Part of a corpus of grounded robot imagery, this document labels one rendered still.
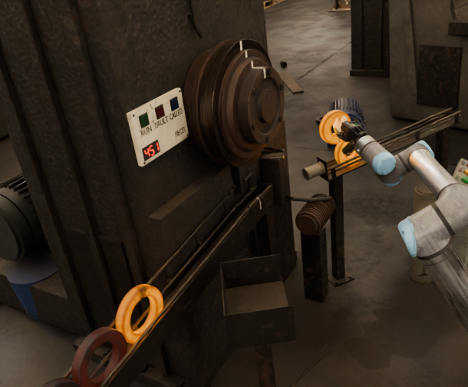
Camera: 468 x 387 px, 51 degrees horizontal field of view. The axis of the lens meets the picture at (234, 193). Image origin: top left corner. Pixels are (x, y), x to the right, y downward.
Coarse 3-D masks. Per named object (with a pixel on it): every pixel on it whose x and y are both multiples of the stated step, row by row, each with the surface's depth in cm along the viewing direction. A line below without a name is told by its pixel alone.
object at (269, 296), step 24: (240, 264) 167; (264, 264) 168; (240, 288) 171; (264, 288) 169; (240, 312) 161; (264, 312) 144; (288, 312) 144; (240, 336) 147; (264, 336) 148; (288, 336) 149; (264, 360) 170; (264, 384) 175
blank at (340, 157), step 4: (340, 144) 228; (344, 144) 228; (336, 148) 230; (340, 148) 228; (336, 152) 230; (340, 152) 229; (352, 152) 236; (336, 156) 230; (340, 156) 230; (344, 156) 231; (348, 156) 235; (352, 156) 234; (336, 160) 233; (340, 160) 231; (344, 160) 232; (352, 160) 234; (344, 164) 233; (352, 164) 235
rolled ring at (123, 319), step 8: (136, 288) 151; (144, 288) 152; (152, 288) 155; (128, 296) 149; (136, 296) 149; (144, 296) 152; (152, 296) 156; (160, 296) 159; (120, 304) 148; (128, 304) 147; (136, 304) 150; (152, 304) 159; (160, 304) 160; (120, 312) 147; (128, 312) 147; (152, 312) 160; (120, 320) 146; (128, 320) 148; (152, 320) 159; (120, 328) 147; (128, 328) 148; (144, 328) 157; (128, 336) 149; (136, 336) 152
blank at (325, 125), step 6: (330, 114) 220; (336, 114) 221; (342, 114) 222; (324, 120) 221; (330, 120) 220; (348, 120) 224; (324, 126) 220; (330, 126) 222; (324, 132) 221; (330, 132) 223; (324, 138) 223; (330, 138) 224; (336, 138) 225
